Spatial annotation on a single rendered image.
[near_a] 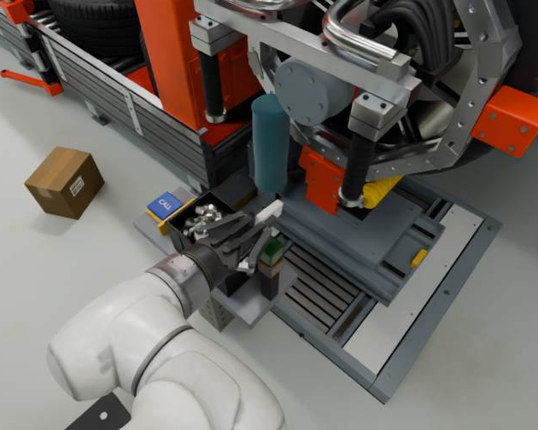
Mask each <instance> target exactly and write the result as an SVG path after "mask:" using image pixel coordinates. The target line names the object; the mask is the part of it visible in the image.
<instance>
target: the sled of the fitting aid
mask: <svg viewBox="0 0 538 430"><path fill-rule="evenodd" d="M273 227H275V228H276V229H277V230H279V231H281V232H282V233H283V234H285V235H286V236H288V237H289V238H290V239H291V240H293V241H294V242H296V243H297V244H299V245H300V246H301V247H303V248H305V249H306V250H307V251H309V252H310V253H311V254H312V255H314V256H315V257H317V258H318V259H320V260H321V261H323V262H324V263H325V264H327V265H329V266H330V267H331V268H332V269H333V270H335V271H337V272H338V273H339V274H341V275H342V276H344V277H345V278H347V279H348V280H349V281H351V282H352V283H353V284H355V285H356V286H357V287H359V288H361V289H362V290H363V291H365V292H366V293H368V294H369V295H370V296H372V297H373V298H374V299H376V300H377V301H379V302H380V303H381V304H383V305H385V306H386V307H387V308H388V307H389V305H390V304H391V303H392V301H393V300H394V299H395V297H396V296H397V294H398V293H399V292H400V291H401V290H402V288H403V287H404V286H405V284H406V283H407V281H408V280H409V279H410V277H411V276H412V274H413V273H414V272H415V270H416V269H417V268H418V267H419V266H420V264H421V263H422V262H423V260H424V259H425V257H426V256H427V254H428V253H429V252H430V250H431V249H432V247H433V246H434V245H435V244H436V243H437V241H438V240H439V239H440V237H441V235H442V233H443V231H444V230H445V229H446V226H444V225H442V224H440V223H438V222H436V221H435V220H434V219H432V218H430V217H428V216H426V215H424V214H423V213H420V215H419V217H418V218H417V219H416V220H415V222H414V223H413V224H412V226H411V227H410V228H409V229H408V230H407V232H406V233H405V234H404V235H403V236H402V237H401V238H400V240H399V241H398V242H397V243H396V244H395V246H394V247H393V248H392V250H391V251H390V252H389V253H388V255H387V256H386V257H385V258H384V260H383V261H382V262H381V263H380V265H379V266H378V267H377V268H376V269H375V270H371V269H370V268H368V267H367V266H365V265H364V264H362V263H361V262H360V261H359V260H357V259H355V258H354V257H352V256H351V255H349V254H348V253H346V252H344V251H343V250H342V249H341V248H339V247H338V246H336V245H335V244H333V243H332V242H330V241H328V240H327V239H325V238H324V237H323V236H321V235H320V234H318V233H317V232H316V231H314V230H312V229H311V228H309V227H308V226H306V225H305V224H304V223H302V222H301V221H299V220H298V219H296V218H295V217H293V216H292V215H290V214H289V213H287V212H286V211H285V210H282V213H281V215H280V216H278V217H277V218H276V223H275V224H274V225H273Z"/></svg>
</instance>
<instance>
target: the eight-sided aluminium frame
mask: <svg viewBox="0 0 538 430"><path fill-rule="evenodd" d="M453 2H454V4H455V7H456V9H457V11H458V13H459V17H460V19H461V20H462V23H463V25H464V28H465V30H466V33H467V35H468V37H469V39H470V41H471V45H472V47H473V49H474V51H475V54H476V56H477V63H476V65H475V67H474V69H473V71H472V73H471V76H470V78H469V80H468V82H467V84H466V87H465V89H464V91H463V93H462V96H461V97H460V99H459V102H458V105H457V107H456V108H455V110H454V112H453V116H452V118H451V119H450V121H449V123H448V126H447V129H446V130H445V132H444V135H443V137H442V138H438V139H435V140H431V141H428V142H421V143H418V144H414V145H411V146H407V147H404V148H398V149H395V150H391V151H388V152H384V153H380V154H376V153H374V152H373V155H372V157H371V163H370V166H369V169H368V172H367V175H366V179H365V181H366V182H369V181H374V182H376V181H377V180H378V179H384V178H388V177H397V176H402V175H407V174H412V173H417V172H421V171H430V170H435V169H437V170H438V171H439V170H441V169H442V168H445V167H450V166H453V165H454V163H455V162H456V161H457V160H458V159H459V157H460V156H461V155H462V154H463V153H464V151H466V149H467V147H468V145H469V144H470V143H471V141H472V140H473V139H472V138H473V137H472V136H471V135H470V134H471V130H472V128H473V127H474V125H475V123H476V122H477V119H478V117H479V115H480V113H481V111H482V110H483V108H484V106H485V104H486V103H487V102H488V100H489V99H490V98H491V97H492V96H493V95H494V94H495V92H496V91H497V90H498V89H499V88H500V85H501V84H502V82H503V80H504V78H505V76H506V74H507V72H508V71H509V69H510V67H511V65H512V64H513V63H514V61H515V60H516V56H517V54H518V51H519V50H520V49H521V47H522V45H523V42H522V40H521V38H520V35H519V33H518V25H516V24H515V22H514V19H513V17H512V13H511V11H510V9H509V6H508V4H507V1H506V0H453ZM248 48H249V52H248V53H247V55H248V58H249V65H250V66H251V68H252V71H253V74H254V75H256V77H257V79H258V80H259V81H260V83H261V85H262V87H263V88H264V90H265V92H266V93H267V94H276V92H275V89H274V75H275V72H276V70H277V68H278V66H279V65H280V64H281V63H282V62H281V61H280V60H279V58H278V55H277V49H275V48H273V47H272V46H270V45H268V44H264V43H262V42H261V41H259V40H257V39H255V38H251V37H250V36H248ZM289 133H290V135H291V136H292V137H293V138H294V140H295V141H297V142H298V143H299V144H300V145H301V146H304V145H306V146H308V147H309V148H310V149H311V150H312V151H314V152H315V153H317V154H319V155H321V156H323V157H325V158H326V159H327V160H330V161H331V162H333V163H335V164H336V165H338V166H340V167H341V168H343V169H345V168H346V164H347V160H348V154H349V149H350V146H351V142H352V140H350V139H348V138H346V137H345V136H343V135H341V134H339V133H337V132H335V131H333V130H332V129H330V128H328V127H326V126H324V125H321V124H319V125H315V126H307V125H302V124H300V123H298V122H296V121H295V120H293V119H292V118H290V131H289Z"/></svg>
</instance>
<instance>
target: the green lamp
mask: <svg viewBox="0 0 538 430"><path fill-rule="evenodd" d="M283 254H284V244H283V243H282V242H281V241H279V240H278V239H276V238H275V237H274V236H272V237H271V240H270V242H269V244H268V245H267V247H266V249H265V251H264V252H263V253H262V255H261V256H260V259H261V260H262V261H264V262H265V263H266V264H268V265H269V266H272V265H274V264H275V263H276V262H277V261H278V260H279V259H280V258H281V257H282V256H283Z"/></svg>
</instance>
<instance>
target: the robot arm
mask: <svg viewBox="0 0 538 430"><path fill-rule="evenodd" d="M283 205H284V203H283V202H282V201H280V200H276V201H274V202H273V203H272V204H271V205H270V206H268V207H267V208H266V209H262V208H261V209H259V210H258V211H256V212H253V211H250V212H249V215H245V213H244V212H236V213H234V214H232V215H230V216H228V217H225V218H222V219H220V220H217V221H215V222H212V223H210V224H205V225H199V226H196V227H195V237H194V239H195V240H196V243H195V244H192V245H191V246H189V247H188V248H186V249H185V250H184V251H183V252H181V253H172V254H170V255H168V256H167V257H165V258H164V259H163V260H162V261H160V262H159V263H157V264H155V265H154V266H153V267H151V268H148V269H147V270H146V271H145V272H144V273H143V274H141V275H139V276H136V277H134V278H132V279H130V280H126V281H123V282H121V283H119V284H118V285H116V286H114V287H112V288H110V289H109V290H108V291H106V292H105V293H103V294H101V295H100V296H98V297H97V298H96V299H94V300H93V301H91V302H90V303H89V304H88V305H87V306H86V307H84V308H83V309H82V310H81V311H79V312H78V313H77V314H76V315H75V316H74V317H72V318H71V319H70V320H69V321H68V322H67V323H66V324H65V325H64V326H63V327H62V328H61V329H60V330H59V331H58V332H57V333H56V334H55V336H54V337H53V338H52V339H51V340H50V342H49V344H48V347H47V352H46V362H47V365H48V368H49V371H50V373H51V374H52V376H53V377H54V379H55V381H56V382H57V383H58V384H59V385H60V386H61V388H62V389H63V390H64V391H65V392H66V393H67V394H68V395H69V396H70V397H71V398H72V399H74V400H75V401H78V402H81V401H87V400H91V399H95V398H100V397H103V396H106V395H108V394H110V393H111V392H112V391H113V390H114V389H115V388H117V387H118V386H119V387H120V388H121V389H122V390H124V391H126V392H129V393H130V394H131V395H132V396H133V397H135V400H134V403H133V406H132V419H131V420H130V421H129V422H128V423H127V424H126V425H124V426H123V427H122V428H121V429H120V430H287V426H286V422H285V419H284V411H283V409H282V407H281V404H280V403H279V402H278V400H277V398H276V397H275V395H274V394H273V393H272V391H271V389H270V388H269V387H268V386H267V385H266V383H265V382H264V381H263V380H262V379H261V378H260V377H259V376H258V375H257V374H256V373H255V372H254V371H253V370H252V369H250V368H249V367H248V366H247V365H246V364H245V363H243V362H242V361H241V360H240V359H239V358H238V357H236V356H235V355H234V354H232V353H231V352H230V351H228V350H227V349H226V348H224V347H223V346H222V345H220V344H219V343H217V342H216V341H215V340H212V339H210V338H208V337H207V336H205V335H203V334H201V333H200V332H199V331H197V330H196V329H194V328H193V327H192V326H191V325H190V324H189V323H188V322H187V321H186V320H187V319H188V318H189V317H190V316H191V315H192V314H193V313H194V312H195V311H197V310H198V309H199V308H200V307H201V306H202V305H203V304H205V303H206V302H207V301H208V298H209V293H210V292H211V291H213V290H214V289H215V288H216V287H217V286H219V285H220V283H222V281H224V279H226V277H228V276H229V275H233V274H235V273H237V271H244V272H247V276H253V275H254V269H255V265H256V263H257V262H258V260H259V258H260V256H261V255H262V253H263V252H264V251H265V249H266V247H267V245H268V244H269V242H270V240H271V237H272V229H271V227H272V226H273V225H274V224H275V223H276V218H277V217H278V216H280V215H281V213H282V210H283ZM253 226H254V227H253ZM257 240H258V241H257ZM256 241H257V243H256V244H255V246H254V248H253V249H252V251H251V253H250V254H249V257H246V259H244V260H243V262H241V263H239V258H240V256H241V255H242V253H243V252H244V251H245V250H246V249H247V248H249V247H250V246H251V245H252V244H254V243H255V242H256Z"/></svg>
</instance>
